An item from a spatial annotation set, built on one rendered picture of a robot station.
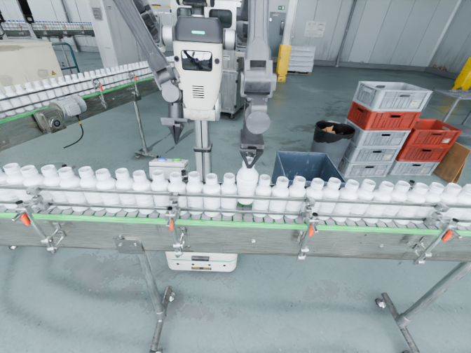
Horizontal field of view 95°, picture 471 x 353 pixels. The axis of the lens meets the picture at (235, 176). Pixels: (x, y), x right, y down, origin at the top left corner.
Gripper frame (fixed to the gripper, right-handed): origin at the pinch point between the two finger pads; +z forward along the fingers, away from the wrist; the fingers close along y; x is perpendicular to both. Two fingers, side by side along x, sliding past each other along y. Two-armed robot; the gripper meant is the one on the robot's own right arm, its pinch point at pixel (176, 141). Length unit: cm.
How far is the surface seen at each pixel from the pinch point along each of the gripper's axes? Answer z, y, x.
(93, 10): -223, -293, 470
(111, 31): -185, -263, 478
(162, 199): 18.2, -0.9, -16.7
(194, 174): 9.1, 9.8, -15.5
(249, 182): 9.2, 28.3, -21.3
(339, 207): 19, 61, -17
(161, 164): 8.8, -5.0, -3.9
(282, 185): 10.3, 39.1, -19.3
